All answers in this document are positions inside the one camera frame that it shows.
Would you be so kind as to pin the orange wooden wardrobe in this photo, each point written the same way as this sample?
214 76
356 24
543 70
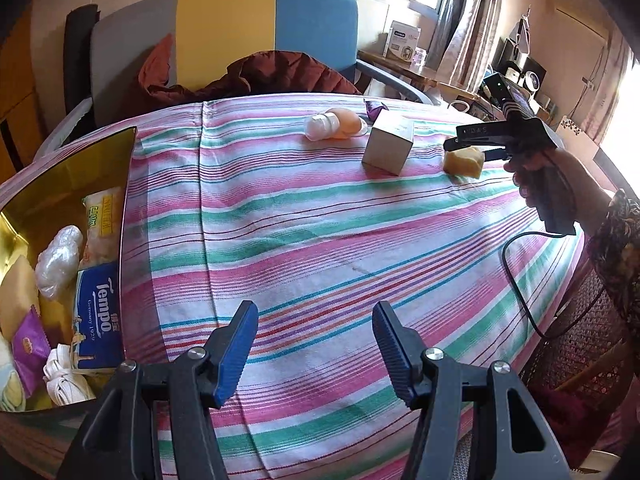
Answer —
15 90

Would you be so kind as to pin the wicker chair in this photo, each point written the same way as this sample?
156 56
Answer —
580 340

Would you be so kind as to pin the black chair backrest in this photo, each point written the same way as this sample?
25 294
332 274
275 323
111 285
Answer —
77 50

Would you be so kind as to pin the person's right hand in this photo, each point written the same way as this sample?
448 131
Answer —
582 190

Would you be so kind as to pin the clear plastic bag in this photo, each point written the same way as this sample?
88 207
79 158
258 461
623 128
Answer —
57 262

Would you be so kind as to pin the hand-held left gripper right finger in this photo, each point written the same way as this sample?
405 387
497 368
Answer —
395 355

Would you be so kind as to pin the purple snack packet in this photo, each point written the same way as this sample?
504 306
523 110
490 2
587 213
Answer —
31 350

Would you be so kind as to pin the beige curtain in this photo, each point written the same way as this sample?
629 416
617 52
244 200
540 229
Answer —
472 25

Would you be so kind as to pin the white printed box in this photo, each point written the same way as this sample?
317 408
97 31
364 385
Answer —
402 42

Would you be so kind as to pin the silver cardboard box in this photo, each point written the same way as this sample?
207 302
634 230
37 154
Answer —
387 147

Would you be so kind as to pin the gold tin box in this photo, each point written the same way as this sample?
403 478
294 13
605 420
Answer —
60 180

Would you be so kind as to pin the blue tissue pack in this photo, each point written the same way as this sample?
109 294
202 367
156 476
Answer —
97 310

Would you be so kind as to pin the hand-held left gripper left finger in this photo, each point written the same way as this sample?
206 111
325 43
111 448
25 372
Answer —
232 355

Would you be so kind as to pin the black speaker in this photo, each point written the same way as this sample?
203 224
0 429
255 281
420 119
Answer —
532 77

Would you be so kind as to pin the wooden desk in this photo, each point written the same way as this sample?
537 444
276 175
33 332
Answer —
430 77

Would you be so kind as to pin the yellow tissue pack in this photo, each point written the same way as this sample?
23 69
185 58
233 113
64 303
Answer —
102 225

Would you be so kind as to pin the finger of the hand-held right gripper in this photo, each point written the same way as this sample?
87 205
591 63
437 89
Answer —
480 133
480 146

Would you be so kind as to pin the small purple packet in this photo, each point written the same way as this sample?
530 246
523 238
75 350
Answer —
375 110

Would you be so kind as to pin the striped tablecloth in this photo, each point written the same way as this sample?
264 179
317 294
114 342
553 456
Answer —
310 240

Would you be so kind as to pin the yellow sponge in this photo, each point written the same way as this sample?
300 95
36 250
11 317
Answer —
465 164

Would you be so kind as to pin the small purple bottle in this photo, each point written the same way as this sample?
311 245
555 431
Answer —
420 56

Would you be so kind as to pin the maroon padded jacket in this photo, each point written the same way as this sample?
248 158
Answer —
280 75

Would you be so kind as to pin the white floral box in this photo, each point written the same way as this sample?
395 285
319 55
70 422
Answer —
577 135

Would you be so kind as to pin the grey yellow blue chair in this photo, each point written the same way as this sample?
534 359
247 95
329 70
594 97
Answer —
225 25

